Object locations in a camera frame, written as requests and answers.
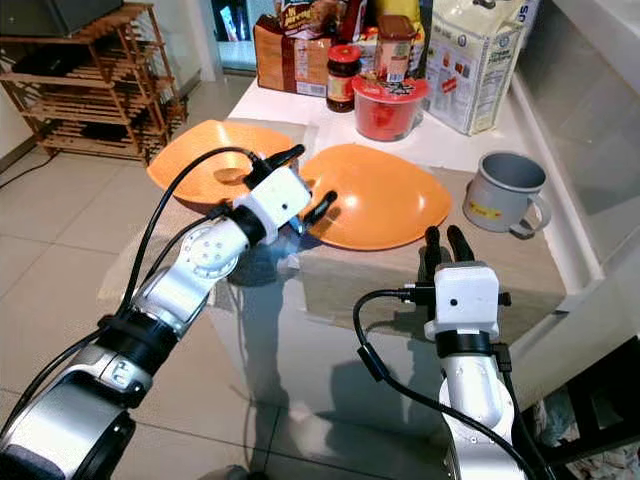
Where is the grey mug with yellow label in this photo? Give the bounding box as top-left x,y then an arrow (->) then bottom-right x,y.
463,152 -> 553,239

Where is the orange plate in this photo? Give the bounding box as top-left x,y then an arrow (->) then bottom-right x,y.
147,120 -> 286,206
300,143 -> 453,251

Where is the brown cardboard food box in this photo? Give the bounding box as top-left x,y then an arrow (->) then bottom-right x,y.
254,15 -> 336,98

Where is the dark jar with red lid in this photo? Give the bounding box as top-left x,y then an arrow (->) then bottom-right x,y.
326,44 -> 363,113

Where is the red bowl with clear lid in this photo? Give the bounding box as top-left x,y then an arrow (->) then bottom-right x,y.
352,75 -> 429,143

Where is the printed snack bag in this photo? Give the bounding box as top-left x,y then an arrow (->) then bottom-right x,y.
278,0 -> 346,41

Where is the brown instant food cup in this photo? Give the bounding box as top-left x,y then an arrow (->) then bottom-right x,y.
375,15 -> 421,83

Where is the white printed rice bag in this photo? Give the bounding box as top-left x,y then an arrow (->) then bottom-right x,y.
425,0 -> 526,136

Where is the wooden slatted rack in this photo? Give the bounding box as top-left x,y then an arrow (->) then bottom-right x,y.
0,3 -> 186,151

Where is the black appliance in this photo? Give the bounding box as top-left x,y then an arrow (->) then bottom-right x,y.
0,0 -> 151,38

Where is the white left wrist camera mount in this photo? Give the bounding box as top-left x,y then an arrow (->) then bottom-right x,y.
232,165 -> 313,241

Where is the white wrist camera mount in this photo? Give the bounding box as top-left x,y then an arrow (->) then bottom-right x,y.
232,165 -> 313,241
423,262 -> 501,341

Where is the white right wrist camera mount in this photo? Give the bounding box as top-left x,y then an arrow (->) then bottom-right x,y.
423,262 -> 501,341

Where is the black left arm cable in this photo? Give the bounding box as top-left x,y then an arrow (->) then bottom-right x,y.
25,146 -> 266,421

